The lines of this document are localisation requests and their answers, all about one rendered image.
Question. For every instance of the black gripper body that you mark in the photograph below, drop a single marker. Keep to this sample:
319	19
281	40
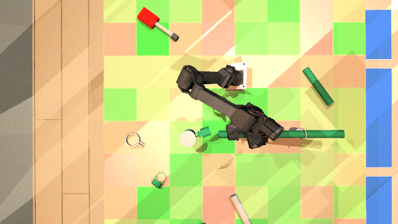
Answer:
233	132

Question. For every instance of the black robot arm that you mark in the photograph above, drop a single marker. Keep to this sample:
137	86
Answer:
244	117

